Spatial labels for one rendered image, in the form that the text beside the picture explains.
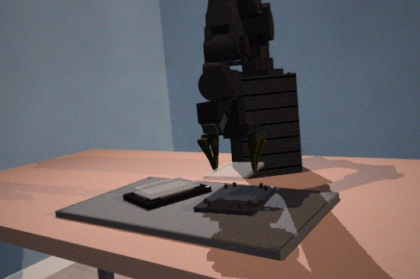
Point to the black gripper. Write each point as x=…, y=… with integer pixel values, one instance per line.
x=255, y=142

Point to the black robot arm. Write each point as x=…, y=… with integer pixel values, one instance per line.
x=229, y=36

